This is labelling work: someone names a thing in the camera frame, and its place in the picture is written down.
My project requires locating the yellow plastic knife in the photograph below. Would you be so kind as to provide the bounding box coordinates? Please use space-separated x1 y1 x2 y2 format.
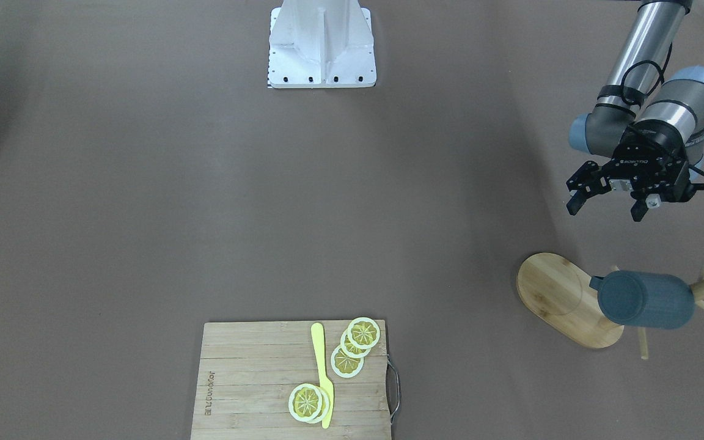
310 322 335 429

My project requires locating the lemon slice back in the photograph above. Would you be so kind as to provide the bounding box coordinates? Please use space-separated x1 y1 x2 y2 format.
331 345 364 378

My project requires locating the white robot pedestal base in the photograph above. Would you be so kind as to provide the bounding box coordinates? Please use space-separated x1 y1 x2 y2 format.
266 1 377 89

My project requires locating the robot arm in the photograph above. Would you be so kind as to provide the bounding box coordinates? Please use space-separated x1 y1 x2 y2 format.
566 1 704 222

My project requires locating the wooden cup storage rack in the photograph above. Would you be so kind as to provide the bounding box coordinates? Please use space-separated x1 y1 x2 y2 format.
516 252 704 360

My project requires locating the lemon slice under knife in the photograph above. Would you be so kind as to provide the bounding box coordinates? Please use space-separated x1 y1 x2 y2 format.
307 387 331 424

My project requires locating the bamboo cutting board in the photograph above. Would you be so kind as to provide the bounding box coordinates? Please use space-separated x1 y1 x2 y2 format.
191 318 400 439

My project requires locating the dark blue mug yellow inside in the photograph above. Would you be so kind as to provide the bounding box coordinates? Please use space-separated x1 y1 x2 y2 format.
589 270 695 329

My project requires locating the lemon slice middle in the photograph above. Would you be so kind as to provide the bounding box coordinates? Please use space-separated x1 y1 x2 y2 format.
340 330 372 359

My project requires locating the lemon slice by knife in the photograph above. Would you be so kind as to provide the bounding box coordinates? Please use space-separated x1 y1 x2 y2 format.
288 383 321 424

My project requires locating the lemon slice front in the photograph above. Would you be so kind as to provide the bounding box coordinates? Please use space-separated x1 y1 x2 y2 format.
346 317 382 350

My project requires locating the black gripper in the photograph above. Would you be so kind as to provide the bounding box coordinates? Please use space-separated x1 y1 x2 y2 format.
565 122 692 222

